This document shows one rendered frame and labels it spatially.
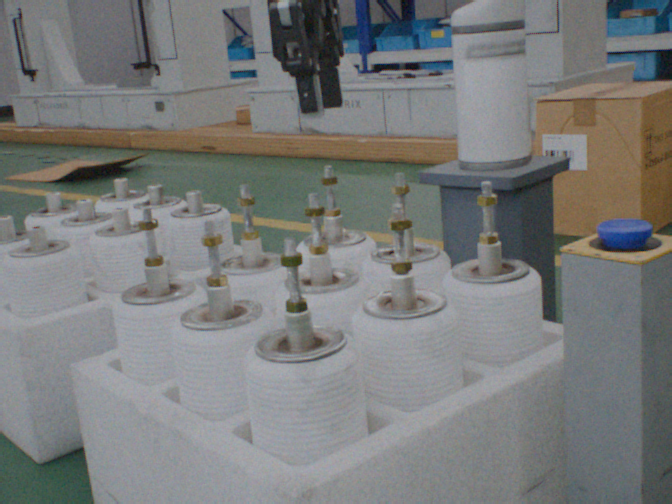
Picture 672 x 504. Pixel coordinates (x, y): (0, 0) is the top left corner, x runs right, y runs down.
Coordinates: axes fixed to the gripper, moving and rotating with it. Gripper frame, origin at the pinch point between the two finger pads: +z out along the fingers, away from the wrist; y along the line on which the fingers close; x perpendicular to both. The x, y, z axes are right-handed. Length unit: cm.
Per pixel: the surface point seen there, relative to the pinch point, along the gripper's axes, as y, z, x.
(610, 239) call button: -12.1, 11.9, -24.7
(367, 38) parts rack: 568, 15, 131
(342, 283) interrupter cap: -1.6, 17.8, 0.2
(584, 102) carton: 109, 18, -23
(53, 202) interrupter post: 37, 14, 57
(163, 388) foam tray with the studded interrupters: -11.0, 24.1, 16.4
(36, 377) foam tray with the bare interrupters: 5, 30, 43
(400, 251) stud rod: -7.4, 13.2, -7.4
